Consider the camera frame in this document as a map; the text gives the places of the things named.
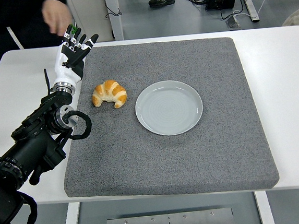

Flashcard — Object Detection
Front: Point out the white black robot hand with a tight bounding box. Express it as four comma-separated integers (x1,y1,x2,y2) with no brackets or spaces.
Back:
50,22,103,87

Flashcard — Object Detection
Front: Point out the golden croissant bread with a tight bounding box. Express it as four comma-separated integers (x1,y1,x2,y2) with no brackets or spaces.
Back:
91,78,129,111

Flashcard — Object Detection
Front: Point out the grey round plate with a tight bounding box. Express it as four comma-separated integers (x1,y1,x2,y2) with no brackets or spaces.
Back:
133,77,206,139

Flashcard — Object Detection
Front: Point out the person's hand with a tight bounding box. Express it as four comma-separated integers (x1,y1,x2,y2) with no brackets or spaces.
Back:
41,0,75,38

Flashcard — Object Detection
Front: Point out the white panel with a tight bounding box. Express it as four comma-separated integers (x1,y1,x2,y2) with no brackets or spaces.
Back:
66,0,114,45

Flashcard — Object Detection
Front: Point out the grey foam mat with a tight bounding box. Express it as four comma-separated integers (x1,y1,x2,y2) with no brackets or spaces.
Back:
52,31,281,207

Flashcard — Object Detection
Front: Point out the white table leg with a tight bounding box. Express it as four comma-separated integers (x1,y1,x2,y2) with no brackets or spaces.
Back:
58,202,83,224
253,189,276,224

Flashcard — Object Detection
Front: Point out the grey foot pedal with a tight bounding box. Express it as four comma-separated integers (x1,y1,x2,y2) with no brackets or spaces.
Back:
224,15,241,30

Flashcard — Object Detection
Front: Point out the white desk leg with foot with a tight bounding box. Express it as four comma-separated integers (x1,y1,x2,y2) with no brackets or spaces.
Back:
242,0,260,25

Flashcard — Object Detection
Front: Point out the beige rounded object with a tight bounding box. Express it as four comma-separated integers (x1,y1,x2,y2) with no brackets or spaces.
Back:
281,7,299,28

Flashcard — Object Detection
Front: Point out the white square post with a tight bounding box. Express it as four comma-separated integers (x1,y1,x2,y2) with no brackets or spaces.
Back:
104,0,125,42

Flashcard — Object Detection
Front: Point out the black cable on post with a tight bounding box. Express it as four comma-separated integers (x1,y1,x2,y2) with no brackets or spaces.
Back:
104,1,123,18

